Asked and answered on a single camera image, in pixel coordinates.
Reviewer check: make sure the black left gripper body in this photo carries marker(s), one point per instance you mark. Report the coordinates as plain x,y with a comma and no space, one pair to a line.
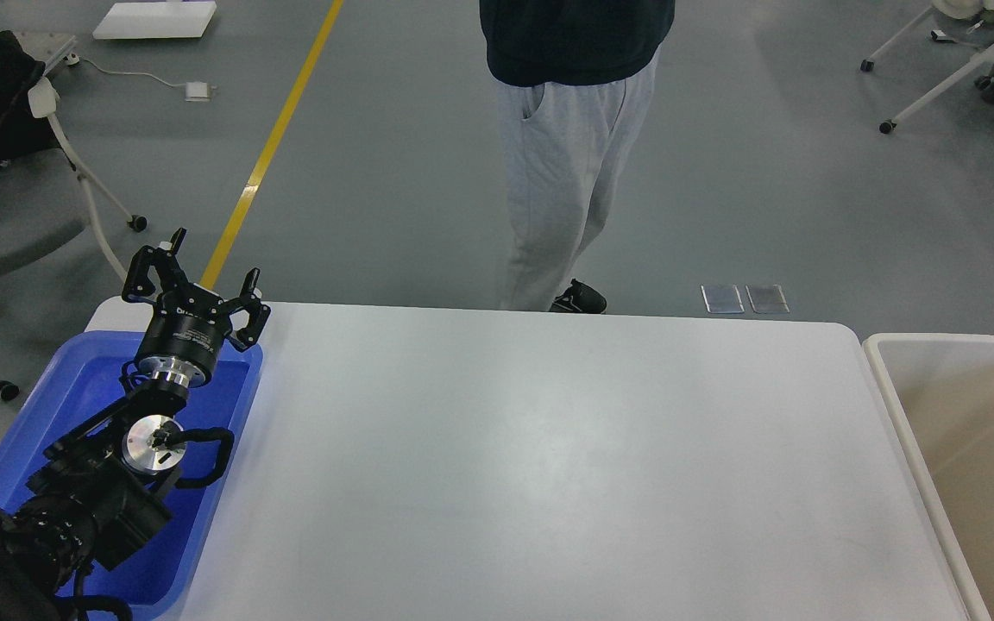
184,333

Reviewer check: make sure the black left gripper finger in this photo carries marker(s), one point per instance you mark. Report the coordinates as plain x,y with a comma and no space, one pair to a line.
249,303
155,271

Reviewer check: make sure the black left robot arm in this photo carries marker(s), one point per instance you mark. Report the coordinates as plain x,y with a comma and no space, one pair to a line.
100,496

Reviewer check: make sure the beige plastic bin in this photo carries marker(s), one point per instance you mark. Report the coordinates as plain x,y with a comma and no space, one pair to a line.
939,392

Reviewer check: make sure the grey office chair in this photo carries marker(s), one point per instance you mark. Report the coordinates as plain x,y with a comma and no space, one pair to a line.
46,190

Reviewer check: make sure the white flat board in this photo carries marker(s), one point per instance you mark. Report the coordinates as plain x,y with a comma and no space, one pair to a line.
147,20

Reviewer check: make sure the right metal floor plate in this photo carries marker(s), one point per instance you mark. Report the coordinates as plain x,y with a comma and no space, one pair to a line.
767,299

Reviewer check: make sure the metal floor plate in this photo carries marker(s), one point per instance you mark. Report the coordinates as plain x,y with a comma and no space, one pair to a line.
767,299
722,299

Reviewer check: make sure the left metal floor plate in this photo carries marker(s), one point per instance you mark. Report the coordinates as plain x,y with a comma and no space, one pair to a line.
722,299

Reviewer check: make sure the person in grey trousers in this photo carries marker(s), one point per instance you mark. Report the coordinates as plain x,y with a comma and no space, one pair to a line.
574,83

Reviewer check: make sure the white rolling chair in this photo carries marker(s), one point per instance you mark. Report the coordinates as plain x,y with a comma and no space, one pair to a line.
966,23

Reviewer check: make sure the white power adapter with cable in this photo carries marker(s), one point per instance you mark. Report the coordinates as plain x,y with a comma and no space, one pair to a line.
192,91

